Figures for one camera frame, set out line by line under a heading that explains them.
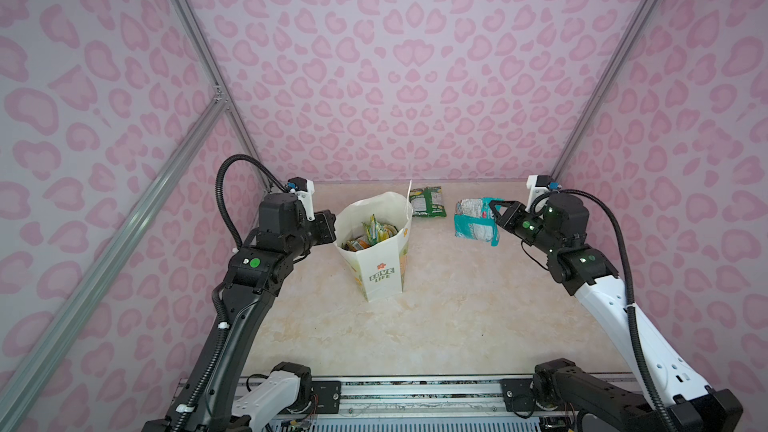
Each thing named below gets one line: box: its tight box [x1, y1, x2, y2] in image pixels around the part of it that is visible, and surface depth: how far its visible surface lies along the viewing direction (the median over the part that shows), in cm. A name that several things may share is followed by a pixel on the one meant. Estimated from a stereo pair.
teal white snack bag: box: [454, 197, 504, 247], surface depth 77 cm
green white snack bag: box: [409, 186, 447, 217], surface depth 112 cm
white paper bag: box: [334, 192, 413, 303], surface depth 84 cm
